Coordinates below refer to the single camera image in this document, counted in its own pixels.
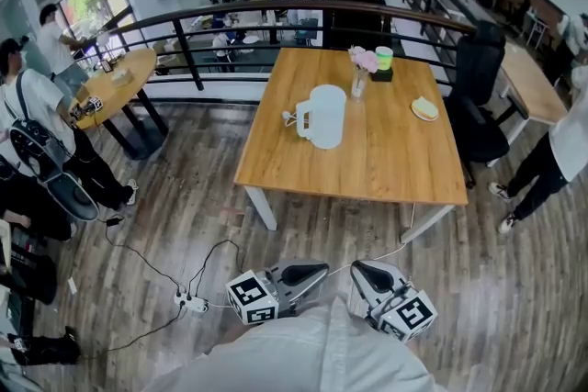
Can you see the black office chair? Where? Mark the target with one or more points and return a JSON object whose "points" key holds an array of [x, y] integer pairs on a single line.
{"points": [[478, 69]]}

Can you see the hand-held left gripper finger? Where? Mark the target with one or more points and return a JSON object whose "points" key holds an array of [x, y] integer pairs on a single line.
{"points": [[310, 287], [298, 267]]}

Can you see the round wooden table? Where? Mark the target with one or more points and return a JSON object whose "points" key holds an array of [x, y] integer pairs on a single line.
{"points": [[133, 64]]}

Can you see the white paper scrap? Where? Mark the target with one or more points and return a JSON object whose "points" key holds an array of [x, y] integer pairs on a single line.
{"points": [[72, 286]]}

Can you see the pale yellow sponge block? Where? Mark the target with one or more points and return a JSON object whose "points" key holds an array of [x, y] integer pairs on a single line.
{"points": [[423, 106]]}

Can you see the clear glass vase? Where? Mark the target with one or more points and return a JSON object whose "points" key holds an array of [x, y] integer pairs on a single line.
{"points": [[359, 87]]}

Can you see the person's white shirt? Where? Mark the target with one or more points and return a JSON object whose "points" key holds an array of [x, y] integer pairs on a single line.
{"points": [[298, 353]]}

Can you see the pink flower bunch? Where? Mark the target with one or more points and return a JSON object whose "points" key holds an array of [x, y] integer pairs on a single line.
{"points": [[365, 59]]}

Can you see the large window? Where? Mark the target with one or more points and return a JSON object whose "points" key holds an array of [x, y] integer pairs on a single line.
{"points": [[87, 0]]}

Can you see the black railing with wooden handrail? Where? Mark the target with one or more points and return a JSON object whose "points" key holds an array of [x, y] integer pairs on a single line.
{"points": [[275, 3]]}

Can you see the black pillar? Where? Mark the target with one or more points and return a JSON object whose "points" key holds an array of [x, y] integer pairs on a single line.
{"points": [[356, 4]]}

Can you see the small black frame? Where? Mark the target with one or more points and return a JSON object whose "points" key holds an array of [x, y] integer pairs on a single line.
{"points": [[107, 67]]}

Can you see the black power adapter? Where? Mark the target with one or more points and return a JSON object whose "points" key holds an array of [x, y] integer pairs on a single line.
{"points": [[115, 220]]}

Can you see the grey and black shell chair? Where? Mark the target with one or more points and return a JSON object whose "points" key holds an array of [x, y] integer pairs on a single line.
{"points": [[73, 197]]}

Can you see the green and white cup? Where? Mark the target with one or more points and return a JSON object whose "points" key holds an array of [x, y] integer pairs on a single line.
{"points": [[384, 57]]}

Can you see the white power strip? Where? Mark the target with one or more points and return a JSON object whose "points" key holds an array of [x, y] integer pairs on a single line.
{"points": [[193, 303]]}

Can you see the white table leg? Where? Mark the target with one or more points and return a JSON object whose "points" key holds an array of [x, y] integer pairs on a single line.
{"points": [[264, 209], [425, 225]]}

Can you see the long wooden table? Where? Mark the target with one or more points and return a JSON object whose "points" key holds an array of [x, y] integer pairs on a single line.
{"points": [[533, 82]]}

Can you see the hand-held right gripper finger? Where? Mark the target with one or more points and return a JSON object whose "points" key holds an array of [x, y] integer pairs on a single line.
{"points": [[386, 273], [358, 289]]}

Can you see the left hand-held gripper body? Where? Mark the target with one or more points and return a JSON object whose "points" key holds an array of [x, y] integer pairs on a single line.
{"points": [[252, 296]]}

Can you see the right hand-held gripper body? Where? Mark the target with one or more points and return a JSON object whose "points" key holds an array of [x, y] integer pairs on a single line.
{"points": [[409, 314]]}

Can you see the beige tissue box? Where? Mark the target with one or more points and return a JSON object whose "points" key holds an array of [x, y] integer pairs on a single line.
{"points": [[121, 78]]}

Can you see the white electric kettle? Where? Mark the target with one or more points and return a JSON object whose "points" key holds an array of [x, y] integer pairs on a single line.
{"points": [[326, 115]]}

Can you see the small white plate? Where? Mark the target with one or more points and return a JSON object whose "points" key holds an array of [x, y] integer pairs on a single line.
{"points": [[425, 117]]}

